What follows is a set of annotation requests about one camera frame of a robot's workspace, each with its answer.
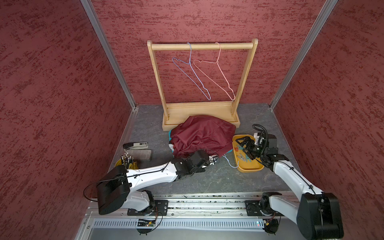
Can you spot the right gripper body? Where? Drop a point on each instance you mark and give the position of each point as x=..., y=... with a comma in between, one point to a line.
x=253, y=150

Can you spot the blue wire hanger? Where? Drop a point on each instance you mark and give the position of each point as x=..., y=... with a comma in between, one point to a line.
x=188, y=70
x=231, y=160

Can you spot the maroon satin shirt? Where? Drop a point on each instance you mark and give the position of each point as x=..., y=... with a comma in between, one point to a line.
x=207, y=133

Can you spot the pink wire hanger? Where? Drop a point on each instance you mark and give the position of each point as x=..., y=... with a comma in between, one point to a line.
x=212, y=71

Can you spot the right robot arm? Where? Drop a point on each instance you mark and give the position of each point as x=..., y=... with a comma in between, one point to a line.
x=317, y=214

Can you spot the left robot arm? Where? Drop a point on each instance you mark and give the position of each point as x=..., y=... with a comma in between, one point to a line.
x=124, y=189

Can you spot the yellow plastic tray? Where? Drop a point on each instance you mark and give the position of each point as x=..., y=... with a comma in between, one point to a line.
x=248, y=166

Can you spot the wooden clothes rack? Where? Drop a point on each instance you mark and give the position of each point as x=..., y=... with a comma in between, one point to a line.
x=176, y=113

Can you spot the grey metal tin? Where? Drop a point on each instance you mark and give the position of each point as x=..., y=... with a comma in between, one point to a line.
x=142, y=155

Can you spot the yellow cup with tools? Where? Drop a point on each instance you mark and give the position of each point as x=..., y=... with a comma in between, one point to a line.
x=128, y=162

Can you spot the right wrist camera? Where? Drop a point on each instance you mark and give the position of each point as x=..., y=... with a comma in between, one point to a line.
x=259, y=136

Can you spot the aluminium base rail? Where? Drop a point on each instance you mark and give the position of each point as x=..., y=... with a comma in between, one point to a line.
x=222, y=212

